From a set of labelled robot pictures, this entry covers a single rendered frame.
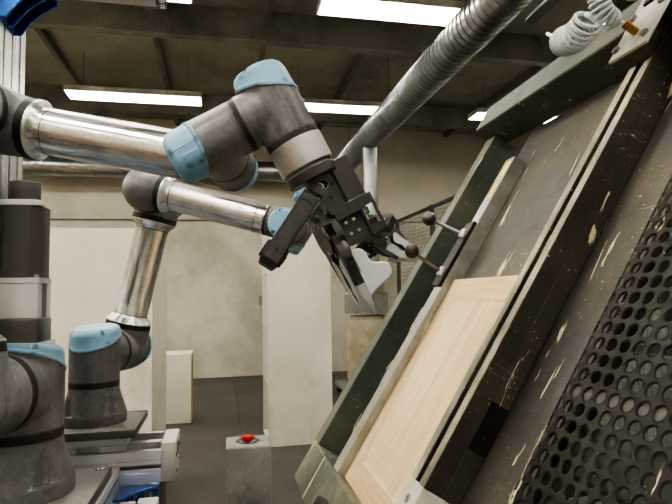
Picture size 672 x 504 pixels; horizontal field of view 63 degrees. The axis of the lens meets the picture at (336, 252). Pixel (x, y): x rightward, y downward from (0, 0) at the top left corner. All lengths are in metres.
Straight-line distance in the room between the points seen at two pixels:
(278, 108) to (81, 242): 2.90
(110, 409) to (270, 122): 0.92
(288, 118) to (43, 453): 0.61
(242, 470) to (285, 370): 3.47
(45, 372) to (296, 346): 4.16
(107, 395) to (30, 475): 0.51
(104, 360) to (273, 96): 0.88
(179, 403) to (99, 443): 4.81
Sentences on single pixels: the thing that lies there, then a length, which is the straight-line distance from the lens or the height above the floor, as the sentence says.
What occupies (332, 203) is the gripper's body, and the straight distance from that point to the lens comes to 0.73.
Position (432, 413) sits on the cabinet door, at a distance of 1.18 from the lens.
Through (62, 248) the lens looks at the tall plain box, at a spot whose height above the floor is 1.63.
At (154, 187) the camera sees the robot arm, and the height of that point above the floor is 1.60.
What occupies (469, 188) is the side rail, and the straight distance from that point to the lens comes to 1.78.
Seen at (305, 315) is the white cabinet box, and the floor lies 1.14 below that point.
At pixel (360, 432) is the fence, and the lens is 1.42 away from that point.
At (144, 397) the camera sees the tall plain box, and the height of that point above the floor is 0.75.
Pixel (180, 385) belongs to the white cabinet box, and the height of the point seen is 0.39.
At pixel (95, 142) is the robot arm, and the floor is 1.57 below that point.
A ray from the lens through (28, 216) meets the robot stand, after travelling 1.22.
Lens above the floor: 1.34
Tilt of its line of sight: 4 degrees up
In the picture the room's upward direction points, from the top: 1 degrees counter-clockwise
